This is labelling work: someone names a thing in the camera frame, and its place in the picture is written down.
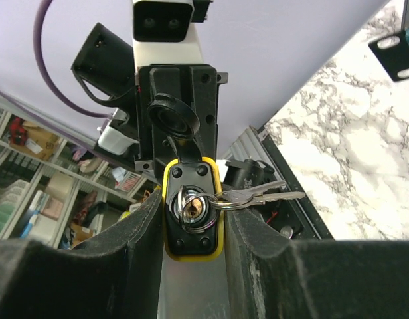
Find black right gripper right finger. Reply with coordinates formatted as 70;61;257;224
225;199;409;318

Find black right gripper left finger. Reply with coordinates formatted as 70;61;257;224
0;190;163;318

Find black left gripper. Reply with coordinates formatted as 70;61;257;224
135;64;228;173

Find yellow padlock with black shackle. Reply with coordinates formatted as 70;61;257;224
162;100;224;262

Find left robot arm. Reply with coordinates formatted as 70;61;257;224
71;24;228;175

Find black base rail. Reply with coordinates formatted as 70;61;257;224
258;127;333;240

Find spare silver keys on ring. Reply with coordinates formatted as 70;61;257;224
212;181;306;211

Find white wire shelf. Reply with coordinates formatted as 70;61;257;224
0;108;153;248

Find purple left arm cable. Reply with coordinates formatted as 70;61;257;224
31;0;112;119

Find dark network switch box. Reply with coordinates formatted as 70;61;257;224
368;1;409;82

